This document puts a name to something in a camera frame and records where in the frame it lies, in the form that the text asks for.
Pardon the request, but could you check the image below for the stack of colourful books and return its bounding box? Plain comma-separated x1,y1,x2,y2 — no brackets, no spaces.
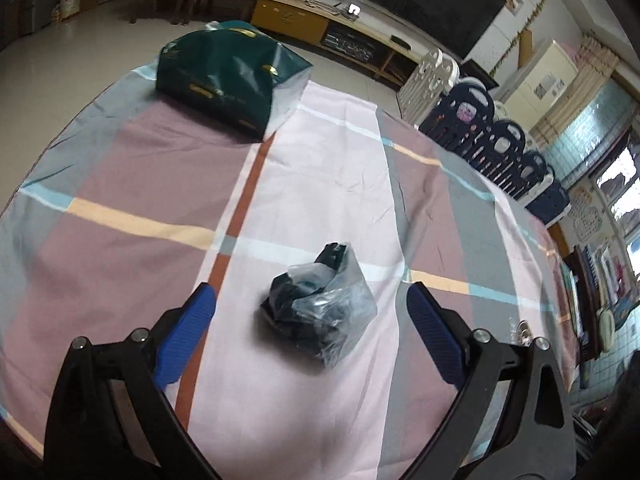
564,245,634,363

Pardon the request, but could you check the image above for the plaid pink grey tablecloth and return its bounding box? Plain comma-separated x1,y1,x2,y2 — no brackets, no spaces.
1,66,577,479

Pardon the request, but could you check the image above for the grey crumpled plastic bag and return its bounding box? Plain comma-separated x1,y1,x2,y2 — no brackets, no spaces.
260,243,378,368

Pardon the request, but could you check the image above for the blue white baby fence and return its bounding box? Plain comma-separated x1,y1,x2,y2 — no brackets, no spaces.
397,48,570,226

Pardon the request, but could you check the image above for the white air conditioner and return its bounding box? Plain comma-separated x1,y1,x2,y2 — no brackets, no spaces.
497,39,578,131

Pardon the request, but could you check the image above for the dark green gift bag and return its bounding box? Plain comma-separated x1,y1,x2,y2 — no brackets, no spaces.
156,21,312,141

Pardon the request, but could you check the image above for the yellow wooden tv cabinet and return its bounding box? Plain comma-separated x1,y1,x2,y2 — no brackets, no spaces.
250,0,421,89

